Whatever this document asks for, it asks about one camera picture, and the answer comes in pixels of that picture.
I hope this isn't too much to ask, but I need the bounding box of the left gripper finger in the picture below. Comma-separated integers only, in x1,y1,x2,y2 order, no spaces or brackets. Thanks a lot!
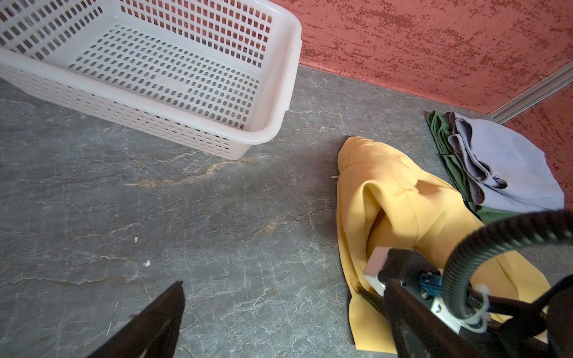
90,280,185,358

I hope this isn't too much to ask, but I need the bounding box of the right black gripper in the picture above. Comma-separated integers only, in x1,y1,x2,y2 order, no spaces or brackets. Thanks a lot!
361,276,572,357

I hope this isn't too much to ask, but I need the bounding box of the yellow skirt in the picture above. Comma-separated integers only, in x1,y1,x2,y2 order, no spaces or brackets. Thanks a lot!
335,136,552,354

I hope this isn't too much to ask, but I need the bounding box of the green skirt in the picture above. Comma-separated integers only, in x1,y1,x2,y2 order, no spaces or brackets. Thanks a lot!
425,110,519,225

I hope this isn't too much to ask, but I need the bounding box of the lavender skirt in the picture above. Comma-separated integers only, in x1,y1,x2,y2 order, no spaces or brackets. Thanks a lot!
447,113,565,213

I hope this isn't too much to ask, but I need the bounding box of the white plastic laundry basket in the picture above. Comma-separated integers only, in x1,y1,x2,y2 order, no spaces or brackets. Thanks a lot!
1,0,302,161

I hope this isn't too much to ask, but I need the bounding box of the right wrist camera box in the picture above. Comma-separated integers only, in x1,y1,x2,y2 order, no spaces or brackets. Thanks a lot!
363,247,490,334

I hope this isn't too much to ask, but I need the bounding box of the black corrugated cable conduit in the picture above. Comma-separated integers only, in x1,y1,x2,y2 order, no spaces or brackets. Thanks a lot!
442,209,573,322

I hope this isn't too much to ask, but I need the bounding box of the right aluminium corner post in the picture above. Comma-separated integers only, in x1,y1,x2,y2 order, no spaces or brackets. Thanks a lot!
489,62,573,124

